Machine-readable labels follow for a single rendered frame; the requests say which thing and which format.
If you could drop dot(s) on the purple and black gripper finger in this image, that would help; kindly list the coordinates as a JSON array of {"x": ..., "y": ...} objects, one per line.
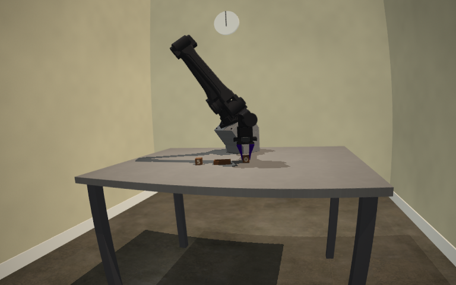
[
  {"x": 251, "y": 146},
  {"x": 240, "y": 149}
]

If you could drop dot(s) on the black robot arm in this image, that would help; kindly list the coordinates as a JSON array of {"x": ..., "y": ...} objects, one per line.
[{"x": 231, "y": 112}]

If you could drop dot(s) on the brown wooden tray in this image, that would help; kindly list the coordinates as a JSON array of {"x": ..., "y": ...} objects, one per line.
[{"x": 222, "y": 161}]

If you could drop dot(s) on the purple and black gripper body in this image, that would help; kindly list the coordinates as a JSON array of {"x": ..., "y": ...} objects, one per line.
[{"x": 241, "y": 142}]

